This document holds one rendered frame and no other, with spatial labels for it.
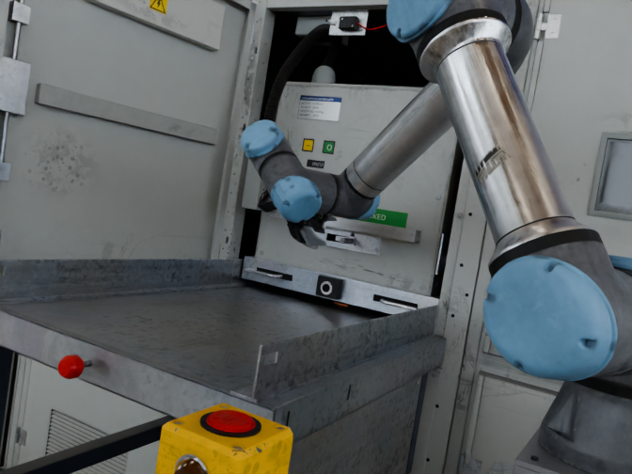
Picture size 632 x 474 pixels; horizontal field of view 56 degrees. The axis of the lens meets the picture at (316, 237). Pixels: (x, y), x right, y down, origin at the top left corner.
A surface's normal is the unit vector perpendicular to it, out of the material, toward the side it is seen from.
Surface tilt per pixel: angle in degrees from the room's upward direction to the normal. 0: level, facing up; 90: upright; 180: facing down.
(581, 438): 72
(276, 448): 88
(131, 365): 90
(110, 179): 90
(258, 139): 60
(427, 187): 90
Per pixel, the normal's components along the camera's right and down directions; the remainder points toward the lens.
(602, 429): -0.51, -0.36
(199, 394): -0.48, -0.03
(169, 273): 0.86, 0.16
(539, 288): -0.76, 0.02
